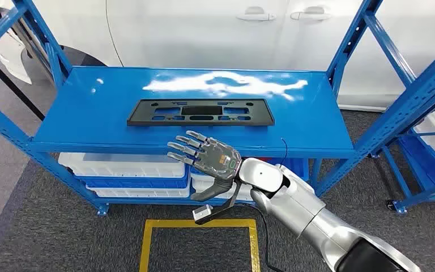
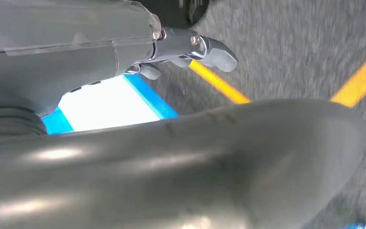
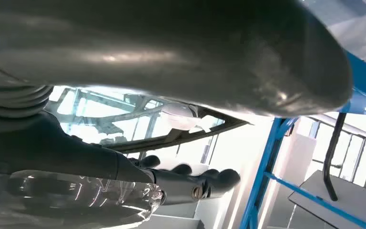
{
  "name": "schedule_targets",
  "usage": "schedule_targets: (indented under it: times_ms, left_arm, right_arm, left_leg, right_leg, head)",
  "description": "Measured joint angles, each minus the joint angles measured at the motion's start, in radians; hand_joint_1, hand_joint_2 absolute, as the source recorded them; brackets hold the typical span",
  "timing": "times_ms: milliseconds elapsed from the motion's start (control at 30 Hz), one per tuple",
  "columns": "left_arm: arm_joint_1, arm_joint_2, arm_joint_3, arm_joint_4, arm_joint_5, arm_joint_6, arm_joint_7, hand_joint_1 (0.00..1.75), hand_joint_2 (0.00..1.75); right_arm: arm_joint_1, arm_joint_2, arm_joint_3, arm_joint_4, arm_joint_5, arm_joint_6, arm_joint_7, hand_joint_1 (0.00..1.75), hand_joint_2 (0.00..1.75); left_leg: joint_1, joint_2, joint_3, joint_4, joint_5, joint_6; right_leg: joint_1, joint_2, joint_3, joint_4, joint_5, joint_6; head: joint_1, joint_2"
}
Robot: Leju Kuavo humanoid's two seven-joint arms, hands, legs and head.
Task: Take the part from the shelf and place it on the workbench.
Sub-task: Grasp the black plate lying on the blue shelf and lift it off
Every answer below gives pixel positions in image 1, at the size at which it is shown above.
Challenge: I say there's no yellow floor tape square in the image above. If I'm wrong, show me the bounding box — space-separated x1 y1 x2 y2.
139 219 262 272

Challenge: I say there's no black plastic frame part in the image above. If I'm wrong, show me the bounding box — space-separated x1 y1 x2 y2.
126 98 276 128

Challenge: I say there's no blue metal shelf rack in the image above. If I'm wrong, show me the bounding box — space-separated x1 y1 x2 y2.
0 0 435 218

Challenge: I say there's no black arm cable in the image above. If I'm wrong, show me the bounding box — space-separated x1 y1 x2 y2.
236 202 278 272

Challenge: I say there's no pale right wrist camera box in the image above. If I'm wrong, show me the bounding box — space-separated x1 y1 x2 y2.
191 204 214 225

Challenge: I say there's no white car body panel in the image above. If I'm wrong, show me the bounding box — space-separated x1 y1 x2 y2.
0 0 33 86

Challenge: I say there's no white car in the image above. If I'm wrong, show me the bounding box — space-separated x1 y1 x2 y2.
29 0 435 113

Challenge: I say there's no blue wheeled shelf rack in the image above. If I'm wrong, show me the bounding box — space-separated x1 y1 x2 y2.
381 95 435 215

